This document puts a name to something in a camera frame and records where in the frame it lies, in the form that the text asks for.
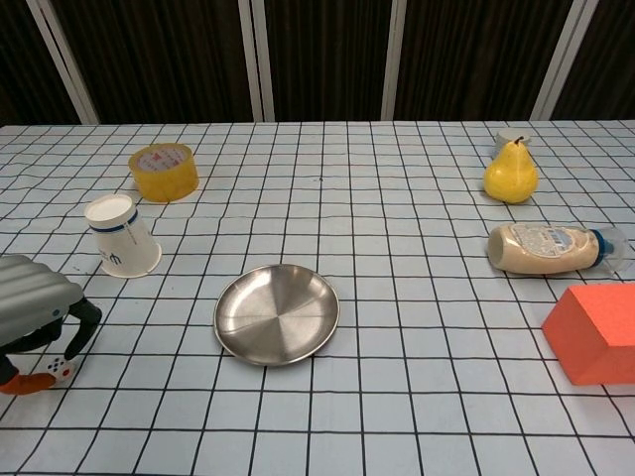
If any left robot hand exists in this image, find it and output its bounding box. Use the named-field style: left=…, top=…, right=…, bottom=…
left=0, top=255, right=104, bottom=397

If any white die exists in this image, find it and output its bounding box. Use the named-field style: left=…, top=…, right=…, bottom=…
left=46, top=352, right=78, bottom=384

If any white paper cup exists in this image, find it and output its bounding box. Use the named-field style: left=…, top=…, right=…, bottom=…
left=83, top=193, right=164, bottom=280

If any silver metal plate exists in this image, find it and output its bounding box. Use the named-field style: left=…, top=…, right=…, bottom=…
left=213, top=264, right=341, bottom=367

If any small grey cup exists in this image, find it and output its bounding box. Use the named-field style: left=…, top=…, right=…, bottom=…
left=493, top=128, right=532, bottom=161

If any yellow tape roll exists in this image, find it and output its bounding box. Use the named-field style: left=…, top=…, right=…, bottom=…
left=128, top=141, right=200, bottom=203

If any white grid tablecloth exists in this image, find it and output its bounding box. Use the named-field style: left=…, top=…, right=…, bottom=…
left=0, top=118, right=635, bottom=476

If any yellow pear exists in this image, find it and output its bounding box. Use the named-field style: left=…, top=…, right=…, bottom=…
left=483, top=136, right=540, bottom=204

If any mayonnaise squeeze bottle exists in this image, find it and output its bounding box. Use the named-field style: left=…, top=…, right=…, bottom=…
left=486, top=221, right=635, bottom=275

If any orange foam block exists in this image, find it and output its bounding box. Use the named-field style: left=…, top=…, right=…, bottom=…
left=541, top=282, right=635, bottom=387

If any white screen frame post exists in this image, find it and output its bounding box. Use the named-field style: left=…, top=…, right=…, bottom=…
left=530, top=0, right=600, bottom=122
left=380, top=0, right=409, bottom=122
left=236, top=0, right=276, bottom=123
left=33, top=0, right=99, bottom=125

